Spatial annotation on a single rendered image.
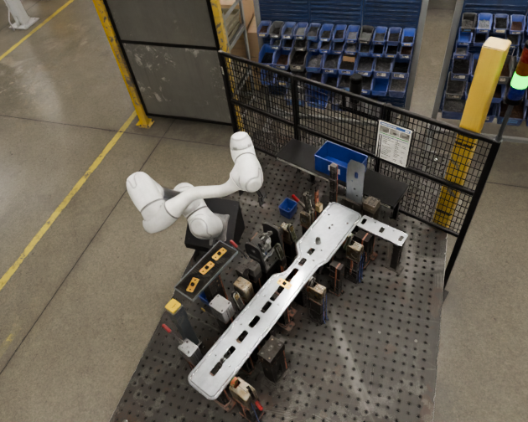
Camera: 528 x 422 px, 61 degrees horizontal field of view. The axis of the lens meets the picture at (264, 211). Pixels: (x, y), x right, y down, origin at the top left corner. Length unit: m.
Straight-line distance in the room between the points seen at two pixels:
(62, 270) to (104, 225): 0.56
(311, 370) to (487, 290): 1.75
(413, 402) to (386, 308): 0.54
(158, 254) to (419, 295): 2.27
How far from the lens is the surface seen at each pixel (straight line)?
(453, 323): 3.63
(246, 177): 1.87
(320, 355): 2.63
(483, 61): 2.38
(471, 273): 3.89
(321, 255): 2.59
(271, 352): 2.29
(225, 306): 2.34
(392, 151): 2.84
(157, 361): 2.77
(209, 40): 4.39
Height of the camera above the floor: 3.13
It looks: 49 degrees down
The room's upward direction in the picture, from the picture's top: 9 degrees counter-clockwise
